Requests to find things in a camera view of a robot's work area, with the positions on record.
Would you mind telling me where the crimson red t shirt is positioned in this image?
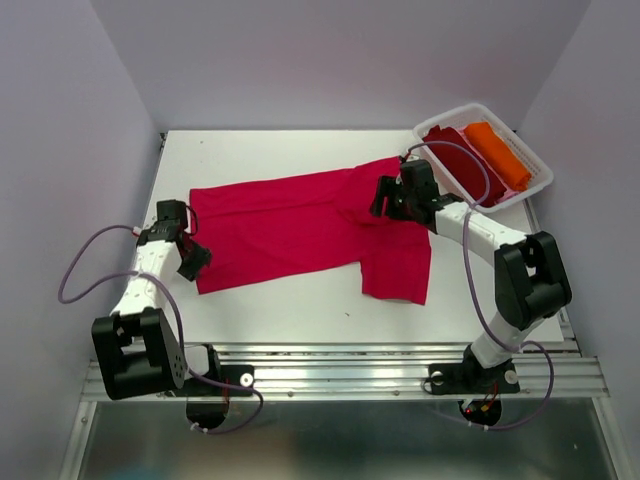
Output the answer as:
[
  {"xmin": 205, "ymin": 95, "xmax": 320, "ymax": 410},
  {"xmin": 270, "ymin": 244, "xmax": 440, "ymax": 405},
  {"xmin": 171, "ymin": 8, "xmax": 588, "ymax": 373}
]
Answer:
[{"xmin": 189, "ymin": 157, "xmax": 431, "ymax": 305}]

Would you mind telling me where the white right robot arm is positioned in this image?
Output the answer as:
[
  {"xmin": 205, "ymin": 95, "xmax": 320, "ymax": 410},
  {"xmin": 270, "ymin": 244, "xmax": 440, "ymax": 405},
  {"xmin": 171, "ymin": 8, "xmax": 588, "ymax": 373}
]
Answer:
[{"xmin": 371, "ymin": 160, "xmax": 572, "ymax": 390}]

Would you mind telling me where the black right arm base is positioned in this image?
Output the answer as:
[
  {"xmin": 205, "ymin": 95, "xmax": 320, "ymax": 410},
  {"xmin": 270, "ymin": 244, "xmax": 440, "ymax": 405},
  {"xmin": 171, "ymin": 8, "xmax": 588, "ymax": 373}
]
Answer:
[{"xmin": 422, "ymin": 346, "xmax": 520, "ymax": 396}]

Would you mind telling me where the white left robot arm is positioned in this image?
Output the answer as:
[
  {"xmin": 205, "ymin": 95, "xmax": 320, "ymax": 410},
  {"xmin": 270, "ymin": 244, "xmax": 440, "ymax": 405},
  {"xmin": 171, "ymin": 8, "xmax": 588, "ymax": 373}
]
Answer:
[{"xmin": 91, "ymin": 200, "xmax": 212, "ymax": 400}]

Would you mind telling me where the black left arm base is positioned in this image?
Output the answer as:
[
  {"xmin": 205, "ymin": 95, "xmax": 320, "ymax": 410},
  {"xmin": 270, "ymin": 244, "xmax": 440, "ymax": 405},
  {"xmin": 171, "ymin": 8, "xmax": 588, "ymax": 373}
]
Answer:
[{"xmin": 164, "ymin": 344, "xmax": 255, "ymax": 399}]

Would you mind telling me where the dark red rolled shirt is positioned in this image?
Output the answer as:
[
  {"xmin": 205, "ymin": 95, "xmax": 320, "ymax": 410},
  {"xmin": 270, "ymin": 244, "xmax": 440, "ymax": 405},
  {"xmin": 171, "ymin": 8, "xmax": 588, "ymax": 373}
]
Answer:
[{"xmin": 423, "ymin": 125, "xmax": 507, "ymax": 208}]

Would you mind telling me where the orange rolled shirt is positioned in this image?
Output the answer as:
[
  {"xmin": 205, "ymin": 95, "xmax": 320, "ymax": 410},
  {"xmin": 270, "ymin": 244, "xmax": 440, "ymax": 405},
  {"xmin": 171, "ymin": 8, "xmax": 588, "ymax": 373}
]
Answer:
[{"xmin": 463, "ymin": 122, "xmax": 532, "ymax": 192}]

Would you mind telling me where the white plastic basket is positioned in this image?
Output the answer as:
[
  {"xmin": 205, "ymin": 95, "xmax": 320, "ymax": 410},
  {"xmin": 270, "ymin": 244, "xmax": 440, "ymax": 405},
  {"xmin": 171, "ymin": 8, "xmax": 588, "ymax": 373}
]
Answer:
[{"xmin": 413, "ymin": 103, "xmax": 554, "ymax": 213}]

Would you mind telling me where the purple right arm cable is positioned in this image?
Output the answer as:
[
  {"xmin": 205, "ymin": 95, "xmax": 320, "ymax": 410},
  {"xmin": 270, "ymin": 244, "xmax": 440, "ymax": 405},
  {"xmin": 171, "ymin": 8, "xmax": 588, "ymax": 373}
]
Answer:
[{"xmin": 399, "ymin": 140, "xmax": 555, "ymax": 431}]

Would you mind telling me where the aluminium rail frame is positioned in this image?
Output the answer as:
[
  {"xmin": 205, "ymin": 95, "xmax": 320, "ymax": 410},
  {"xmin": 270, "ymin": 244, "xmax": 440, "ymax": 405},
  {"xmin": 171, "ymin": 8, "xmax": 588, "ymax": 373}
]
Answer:
[{"xmin": 79, "ymin": 341, "xmax": 612, "ymax": 401}]

